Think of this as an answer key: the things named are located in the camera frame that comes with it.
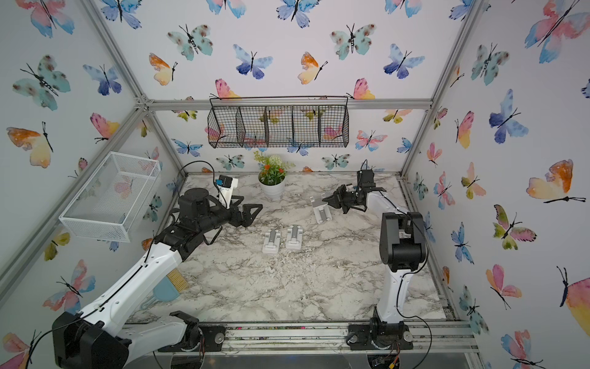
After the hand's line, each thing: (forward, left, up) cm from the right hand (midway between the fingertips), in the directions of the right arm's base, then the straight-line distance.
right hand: (325, 196), depth 92 cm
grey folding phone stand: (-4, +1, -4) cm, 6 cm away
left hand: (-14, +24, +13) cm, 31 cm away
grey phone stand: (-15, +21, -12) cm, 28 cm away
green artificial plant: (+11, +22, +2) cm, 25 cm away
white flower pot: (+9, +24, -9) cm, 27 cm away
